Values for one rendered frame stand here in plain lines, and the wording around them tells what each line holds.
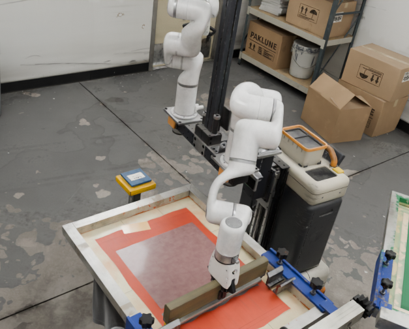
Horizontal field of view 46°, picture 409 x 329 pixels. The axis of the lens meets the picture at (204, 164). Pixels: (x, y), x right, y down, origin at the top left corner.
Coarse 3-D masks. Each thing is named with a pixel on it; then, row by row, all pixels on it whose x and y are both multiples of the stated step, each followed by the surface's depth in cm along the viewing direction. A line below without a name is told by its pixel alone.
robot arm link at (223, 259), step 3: (216, 249) 145; (216, 252) 145; (216, 255) 146; (219, 255) 144; (237, 255) 145; (219, 258) 145; (222, 258) 144; (225, 258) 144; (228, 258) 144; (231, 258) 144; (234, 258) 144; (237, 258) 144; (222, 261) 145; (225, 261) 144; (228, 261) 144; (231, 261) 144; (234, 261) 144; (237, 261) 144
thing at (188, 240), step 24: (168, 216) 193; (192, 216) 195; (168, 240) 181; (192, 240) 183; (216, 240) 185; (192, 264) 172; (240, 264) 176; (264, 288) 168; (240, 312) 157; (264, 312) 159
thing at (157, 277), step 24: (96, 240) 176; (120, 240) 178; (144, 240) 179; (120, 264) 168; (144, 264) 169; (168, 264) 171; (144, 288) 160; (168, 288) 162; (192, 288) 163; (216, 312) 156
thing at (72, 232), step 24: (168, 192) 200; (192, 192) 203; (96, 216) 182; (120, 216) 186; (72, 240) 170; (96, 264) 162; (120, 288) 155; (288, 288) 168; (120, 312) 149; (312, 312) 157
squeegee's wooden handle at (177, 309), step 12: (252, 264) 162; (264, 264) 164; (240, 276) 158; (252, 276) 163; (204, 288) 150; (216, 288) 152; (180, 300) 145; (192, 300) 147; (204, 300) 151; (168, 312) 143; (180, 312) 146
